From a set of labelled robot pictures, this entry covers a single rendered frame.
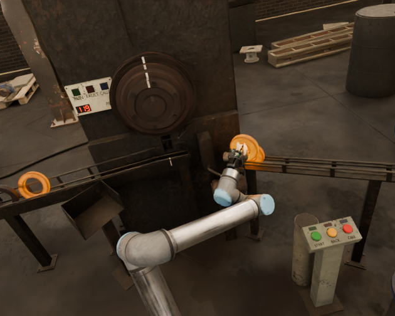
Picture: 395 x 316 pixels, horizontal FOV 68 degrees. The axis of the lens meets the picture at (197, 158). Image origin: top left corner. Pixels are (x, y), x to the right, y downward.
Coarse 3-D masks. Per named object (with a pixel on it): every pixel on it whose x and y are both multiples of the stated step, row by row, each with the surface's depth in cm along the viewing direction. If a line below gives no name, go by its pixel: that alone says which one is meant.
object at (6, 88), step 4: (4, 84) 511; (8, 84) 523; (4, 88) 508; (8, 88) 515; (12, 88) 526; (0, 92) 508; (4, 92) 510; (8, 92) 512; (12, 92) 530; (4, 96) 511
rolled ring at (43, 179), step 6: (24, 174) 183; (30, 174) 183; (36, 174) 183; (42, 174) 186; (24, 180) 184; (42, 180) 185; (18, 186) 185; (24, 186) 187; (48, 186) 187; (24, 192) 186; (30, 192) 189; (42, 192) 187
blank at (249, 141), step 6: (234, 138) 158; (240, 138) 156; (246, 138) 154; (252, 138) 155; (234, 144) 160; (246, 144) 156; (252, 144) 155; (252, 150) 157; (258, 150) 158; (252, 156) 159
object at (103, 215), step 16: (96, 192) 175; (112, 192) 169; (64, 208) 164; (80, 208) 172; (96, 208) 174; (112, 208) 171; (80, 224) 166; (96, 224) 164; (112, 224) 176; (112, 240) 180; (112, 272) 206; (128, 272) 199; (128, 288) 194
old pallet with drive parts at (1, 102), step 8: (32, 80) 573; (0, 88) 566; (16, 88) 548; (24, 88) 538; (32, 88) 553; (0, 96) 569; (16, 96) 512; (24, 96) 516; (0, 104) 507; (8, 104) 519
